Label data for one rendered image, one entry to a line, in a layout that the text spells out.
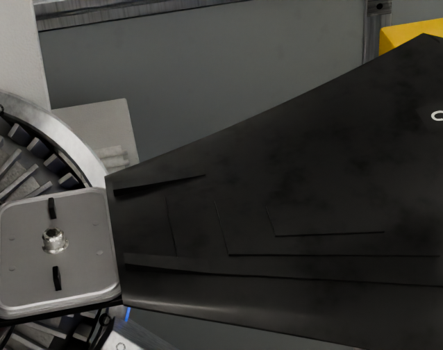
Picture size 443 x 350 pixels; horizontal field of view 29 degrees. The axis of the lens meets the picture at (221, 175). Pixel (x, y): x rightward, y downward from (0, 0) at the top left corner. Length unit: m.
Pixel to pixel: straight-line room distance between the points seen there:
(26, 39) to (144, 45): 0.52
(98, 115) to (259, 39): 0.25
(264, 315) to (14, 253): 0.13
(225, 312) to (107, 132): 0.73
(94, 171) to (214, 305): 0.25
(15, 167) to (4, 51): 0.15
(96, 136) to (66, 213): 0.65
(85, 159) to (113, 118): 0.52
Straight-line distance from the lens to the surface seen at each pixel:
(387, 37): 0.86
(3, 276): 0.45
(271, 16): 1.21
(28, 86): 0.69
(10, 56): 0.69
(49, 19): 1.17
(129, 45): 1.20
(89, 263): 0.44
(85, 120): 1.16
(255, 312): 0.41
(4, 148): 0.57
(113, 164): 1.04
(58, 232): 0.45
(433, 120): 0.50
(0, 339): 0.51
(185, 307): 0.41
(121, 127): 1.13
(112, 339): 0.55
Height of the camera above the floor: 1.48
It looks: 37 degrees down
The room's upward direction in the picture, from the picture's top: 5 degrees counter-clockwise
